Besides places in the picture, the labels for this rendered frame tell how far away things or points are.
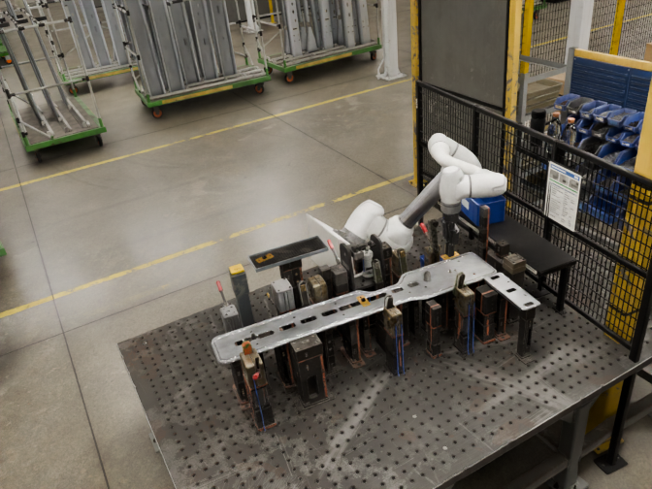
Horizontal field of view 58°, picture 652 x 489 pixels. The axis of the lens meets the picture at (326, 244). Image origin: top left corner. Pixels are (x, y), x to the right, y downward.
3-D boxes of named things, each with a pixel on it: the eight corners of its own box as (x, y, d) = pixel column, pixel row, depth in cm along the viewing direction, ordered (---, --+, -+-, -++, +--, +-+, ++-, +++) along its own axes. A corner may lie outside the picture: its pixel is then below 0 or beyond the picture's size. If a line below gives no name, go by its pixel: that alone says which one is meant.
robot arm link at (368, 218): (342, 224, 352) (361, 192, 350) (366, 240, 356) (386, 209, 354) (346, 229, 336) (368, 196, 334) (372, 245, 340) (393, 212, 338)
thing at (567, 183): (574, 235, 278) (583, 175, 262) (541, 215, 296) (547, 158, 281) (578, 233, 279) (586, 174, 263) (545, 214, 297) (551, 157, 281)
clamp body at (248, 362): (258, 437, 250) (244, 373, 231) (248, 413, 262) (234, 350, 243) (281, 427, 253) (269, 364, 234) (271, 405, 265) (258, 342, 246)
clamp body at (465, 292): (461, 359, 278) (463, 299, 261) (447, 344, 288) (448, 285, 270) (477, 352, 281) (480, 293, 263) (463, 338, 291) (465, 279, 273)
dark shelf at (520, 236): (538, 277, 276) (539, 272, 275) (436, 203, 349) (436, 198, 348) (576, 264, 283) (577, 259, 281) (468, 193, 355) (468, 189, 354)
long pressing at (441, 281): (221, 371, 244) (220, 368, 244) (209, 339, 263) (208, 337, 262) (500, 274, 284) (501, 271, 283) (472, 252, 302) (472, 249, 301)
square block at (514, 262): (508, 324, 296) (513, 264, 277) (498, 315, 302) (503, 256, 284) (521, 319, 298) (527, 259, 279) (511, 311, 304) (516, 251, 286)
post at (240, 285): (246, 349, 298) (231, 277, 276) (243, 341, 304) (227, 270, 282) (261, 344, 300) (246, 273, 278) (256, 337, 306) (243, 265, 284)
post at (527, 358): (525, 364, 271) (530, 314, 256) (509, 350, 280) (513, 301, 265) (536, 360, 273) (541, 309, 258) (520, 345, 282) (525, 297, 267)
